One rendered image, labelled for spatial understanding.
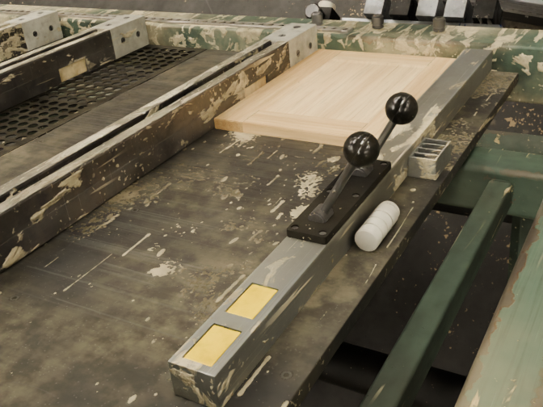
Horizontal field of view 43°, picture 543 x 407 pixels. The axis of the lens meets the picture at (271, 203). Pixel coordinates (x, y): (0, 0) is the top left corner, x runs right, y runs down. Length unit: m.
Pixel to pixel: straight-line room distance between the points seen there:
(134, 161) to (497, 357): 0.61
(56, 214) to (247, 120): 0.38
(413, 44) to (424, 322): 0.75
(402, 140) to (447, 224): 1.27
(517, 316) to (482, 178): 0.48
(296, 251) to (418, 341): 0.16
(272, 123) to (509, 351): 0.64
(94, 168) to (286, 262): 0.35
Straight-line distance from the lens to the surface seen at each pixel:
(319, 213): 0.77
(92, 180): 0.96
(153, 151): 1.05
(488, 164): 1.10
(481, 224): 0.97
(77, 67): 1.58
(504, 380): 0.58
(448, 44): 1.40
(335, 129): 1.09
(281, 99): 1.24
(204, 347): 0.63
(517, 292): 0.67
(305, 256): 0.73
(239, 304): 0.67
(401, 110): 0.81
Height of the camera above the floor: 2.16
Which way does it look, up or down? 62 degrees down
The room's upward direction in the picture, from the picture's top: 66 degrees counter-clockwise
